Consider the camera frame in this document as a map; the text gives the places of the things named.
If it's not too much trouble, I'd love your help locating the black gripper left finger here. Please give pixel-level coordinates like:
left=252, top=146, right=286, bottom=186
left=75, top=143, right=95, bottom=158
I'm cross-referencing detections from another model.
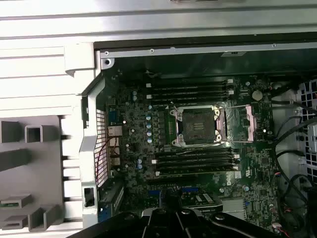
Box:
left=74, top=193, right=174, bottom=238

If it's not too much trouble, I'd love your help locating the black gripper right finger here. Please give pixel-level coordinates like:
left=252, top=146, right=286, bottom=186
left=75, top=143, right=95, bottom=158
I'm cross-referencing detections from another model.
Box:
left=173, top=194, right=283, bottom=238

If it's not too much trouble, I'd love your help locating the metal locking lever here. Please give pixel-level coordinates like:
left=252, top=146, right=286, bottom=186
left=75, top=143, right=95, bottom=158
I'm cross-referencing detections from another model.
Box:
left=169, top=101, right=180, bottom=119
left=176, top=140, right=233, bottom=156

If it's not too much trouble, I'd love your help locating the metal socket cover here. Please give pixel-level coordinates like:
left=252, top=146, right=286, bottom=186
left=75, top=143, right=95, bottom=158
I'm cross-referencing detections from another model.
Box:
left=214, top=105, right=258, bottom=144

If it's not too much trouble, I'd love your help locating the CPU socket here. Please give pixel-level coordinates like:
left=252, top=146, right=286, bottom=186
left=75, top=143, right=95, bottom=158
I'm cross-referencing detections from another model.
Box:
left=170, top=105, right=224, bottom=146

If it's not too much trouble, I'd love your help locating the silver chipset heat sink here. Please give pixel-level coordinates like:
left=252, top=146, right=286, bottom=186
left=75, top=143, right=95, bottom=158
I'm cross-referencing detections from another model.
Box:
left=221, top=198, right=247, bottom=221

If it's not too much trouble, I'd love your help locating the black RAM slot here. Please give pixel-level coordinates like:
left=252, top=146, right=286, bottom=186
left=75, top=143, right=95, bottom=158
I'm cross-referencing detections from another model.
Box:
left=146, top=91, right=235, bottom=99
left=151, top=155, right=240, bottom=165
left=155, top=161, right=236, bottom=171
left=150, top=80, right=235, bottom=89
left=155, top=166, right=241, bottom=178
left=155, top=148, right=236, bottom=158
left=150, top=97, right=235, bottom=105
left=150, top=86, right=235, bottom=94

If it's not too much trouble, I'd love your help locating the green motherboard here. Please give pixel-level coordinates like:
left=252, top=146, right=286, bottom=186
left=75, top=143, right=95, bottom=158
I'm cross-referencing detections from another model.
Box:
left=105, top=73, right=277, bottom=224

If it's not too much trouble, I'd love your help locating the silver rear port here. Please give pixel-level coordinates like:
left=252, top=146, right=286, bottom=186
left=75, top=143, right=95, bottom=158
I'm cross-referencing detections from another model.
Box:
left=108, top=137, right=122, bottom=149
left=107, top=125, right=123, bottom=137

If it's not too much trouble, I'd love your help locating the blue D-sub port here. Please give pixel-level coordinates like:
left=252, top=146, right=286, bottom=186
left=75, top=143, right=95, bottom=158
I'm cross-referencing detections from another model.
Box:
left=107, top=110, right=119, bottom=126

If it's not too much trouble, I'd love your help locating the grey parts rack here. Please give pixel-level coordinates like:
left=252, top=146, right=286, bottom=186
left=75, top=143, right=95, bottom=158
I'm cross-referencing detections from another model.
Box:
left=0, top=115, right=65, bottom=233

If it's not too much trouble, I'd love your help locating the black PC case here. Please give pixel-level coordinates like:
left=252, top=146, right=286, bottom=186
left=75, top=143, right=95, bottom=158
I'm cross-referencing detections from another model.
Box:
left=78, top=39, right=317, bottom=238

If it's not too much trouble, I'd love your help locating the white label sticker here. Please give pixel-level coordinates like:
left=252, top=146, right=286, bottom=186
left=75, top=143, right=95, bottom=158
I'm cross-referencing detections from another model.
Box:
left=221, top=51, right=247, bottom=57

